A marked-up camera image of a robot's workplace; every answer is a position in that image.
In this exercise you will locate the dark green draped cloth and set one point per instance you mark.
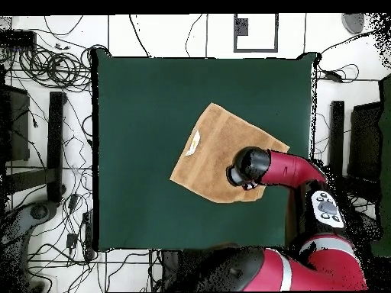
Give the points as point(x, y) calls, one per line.
point(385, 152)

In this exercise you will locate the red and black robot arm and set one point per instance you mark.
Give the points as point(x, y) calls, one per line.
point(290, 171)

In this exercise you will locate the grey round floor object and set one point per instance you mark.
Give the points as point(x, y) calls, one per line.
point(353, 23)

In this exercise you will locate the black power adapter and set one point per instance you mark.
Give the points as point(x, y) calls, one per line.
point(73, 201)
point(333, 76)
point(71, 240)

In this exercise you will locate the black stand frame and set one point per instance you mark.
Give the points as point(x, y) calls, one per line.
point(55, 146)
point(337, 137)

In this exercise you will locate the black equipment box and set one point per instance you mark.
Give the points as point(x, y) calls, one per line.
point(365, 143)
point(18, 128)

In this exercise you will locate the tan terry towel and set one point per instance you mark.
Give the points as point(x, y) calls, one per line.
point(210, 158)

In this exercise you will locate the dark green table cloth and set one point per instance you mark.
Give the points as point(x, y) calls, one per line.
point(137, 122)

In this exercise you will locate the grey square floor frame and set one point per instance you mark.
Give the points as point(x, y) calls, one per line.
point(241, 27)

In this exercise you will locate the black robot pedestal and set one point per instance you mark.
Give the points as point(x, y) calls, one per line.
point(171, 268)

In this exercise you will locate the black power strip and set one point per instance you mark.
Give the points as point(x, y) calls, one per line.
point(88, 229)

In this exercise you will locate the grey chair base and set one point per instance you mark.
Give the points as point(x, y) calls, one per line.
point(18, 226)

